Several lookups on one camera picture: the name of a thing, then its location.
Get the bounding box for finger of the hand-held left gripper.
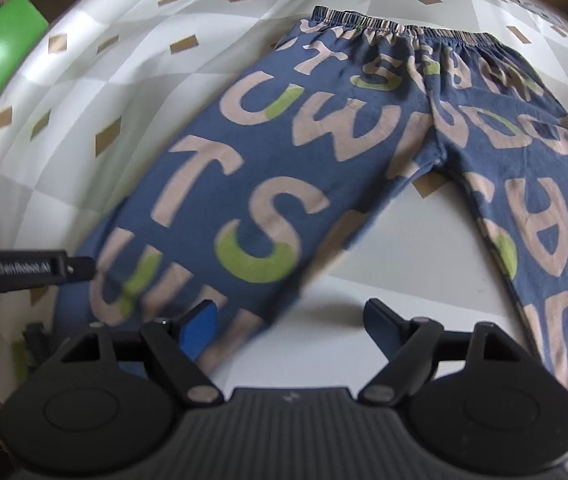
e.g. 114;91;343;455
66;257;97;283

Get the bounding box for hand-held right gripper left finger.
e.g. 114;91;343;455
61;300;224;406

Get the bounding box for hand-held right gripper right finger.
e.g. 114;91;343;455
361;299;535;406

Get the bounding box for blue letter-print pants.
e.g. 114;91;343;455
54;5;568;480

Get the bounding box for white grey checkered tablecloth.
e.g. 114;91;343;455
0;0;568;411

